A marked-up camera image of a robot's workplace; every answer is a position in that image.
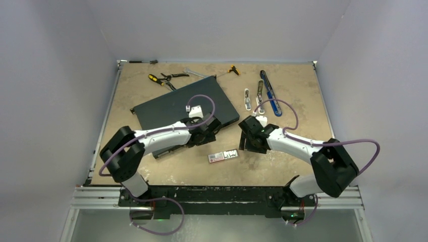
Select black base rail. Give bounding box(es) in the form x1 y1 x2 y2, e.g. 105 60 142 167
118 185 315 219

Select black tool at wall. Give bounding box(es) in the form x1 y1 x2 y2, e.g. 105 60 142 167
128 59 158 65

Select white stapler part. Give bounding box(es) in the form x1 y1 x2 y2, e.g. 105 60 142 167
244 88 251 111

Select silver wrench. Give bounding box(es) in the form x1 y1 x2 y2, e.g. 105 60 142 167
183 68 207 78

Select dark flat network switch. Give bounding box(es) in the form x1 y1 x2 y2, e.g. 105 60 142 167
129 75 240 159

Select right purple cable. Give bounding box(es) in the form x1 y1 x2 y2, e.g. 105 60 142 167
253 98 381 227

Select black handled cutters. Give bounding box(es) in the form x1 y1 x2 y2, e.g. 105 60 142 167
160 73 189 82

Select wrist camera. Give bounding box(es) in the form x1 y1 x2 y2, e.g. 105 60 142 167
185 105 203 118
253 114 268 127

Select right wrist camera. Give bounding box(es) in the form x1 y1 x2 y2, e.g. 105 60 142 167
253 114 268 127

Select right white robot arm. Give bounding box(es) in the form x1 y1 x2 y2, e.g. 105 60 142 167
238 116 359 205

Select small yellow black screwdriver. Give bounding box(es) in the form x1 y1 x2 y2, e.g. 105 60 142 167
216 65 240 78

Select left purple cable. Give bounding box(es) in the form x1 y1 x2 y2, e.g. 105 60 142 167
98 94 217 177

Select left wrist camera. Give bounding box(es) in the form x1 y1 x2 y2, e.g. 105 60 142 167
185 105 203 118

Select blue stapler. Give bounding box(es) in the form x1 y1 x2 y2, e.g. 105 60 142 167
260 70 282 117

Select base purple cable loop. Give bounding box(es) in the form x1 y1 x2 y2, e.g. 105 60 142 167
129 197 185 236

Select red white staple box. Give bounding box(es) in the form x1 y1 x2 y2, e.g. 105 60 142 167
208 152 225 163

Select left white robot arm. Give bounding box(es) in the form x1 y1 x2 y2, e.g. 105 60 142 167
99 113 222 206

